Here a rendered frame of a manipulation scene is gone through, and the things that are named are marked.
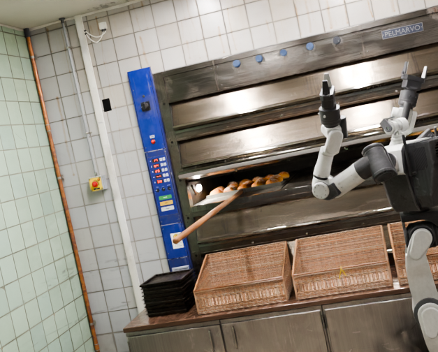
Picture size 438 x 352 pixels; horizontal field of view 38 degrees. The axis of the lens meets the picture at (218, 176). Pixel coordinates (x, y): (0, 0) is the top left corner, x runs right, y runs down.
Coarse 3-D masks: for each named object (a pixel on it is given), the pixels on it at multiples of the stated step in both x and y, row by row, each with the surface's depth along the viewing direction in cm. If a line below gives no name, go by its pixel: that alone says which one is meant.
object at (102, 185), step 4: (96, 176) 438; (100, 176) 437; (104, 176) 442; (92, 180) 438; (96, 180) 437; (100, 180) 437; (104, 180) 440; (100, 184) 437; (104, 184) 439; (92, 188) 438; (96, 188) 438; (100, 188) 437; (104, 188) 438
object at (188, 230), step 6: (240, 192) 441; (228, 198) 405; (234, 198) 416; (222, 204) 383; (216, 210) 363; (204, 216) 340; (210, 216) 347; (198, 222) 323; (204, 222) 333; (192, 228) 309; (180, 234) 292; (186, 234) 297; (174, 240) 284; (180, 240) 287
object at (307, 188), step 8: (272, 192) 420; (280, 192) 419; (288, 192) 417; (296, 192) 416; (224, 200) 427; (240, 200) 425; (248, 200) 424; (256, 200) 422; (192, 208) 432; (200, 208) 431; (208, 208) 430
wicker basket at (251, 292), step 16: (208, 256) 429; (224, 256) 426; (240, 256) 423; (256, 256) 421; (272, 256) 418; (288, 256) 414; (208, 272) 424; (224, 272) 425; (240, 272) 422; (256, 272) 420; (272, 272) 416; (288, 272) 398; (208, 288) 383; (224, 288) 381; (240, 288) 379; (256, 288) 377; (272, 288) 375; (288, 288) 387; (208, 304) 384; (224, 304) 382; (240, 304) 380; (256, 304) 378
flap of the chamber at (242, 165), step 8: (416, 128) 383; (424, 128) 382; (432, 128) 380; (376, 136) 388; (384, 136) 387; (408, 136) 400; (344, 144) 392; (352, 144) 391; (360, 144) 397; (368, 144) 405; (296, 152) 399; (304, 152) 398; (312, 152) 397; (256, 160) 405; (264, 160) 404; (272, 160) 403; (280, 160) 410; (216, 168) 411; (224, 168) 410; (232, 168) 410; (240, 168) 419; (184, 176) 416; (192, 176) 415; (200, 176) 424
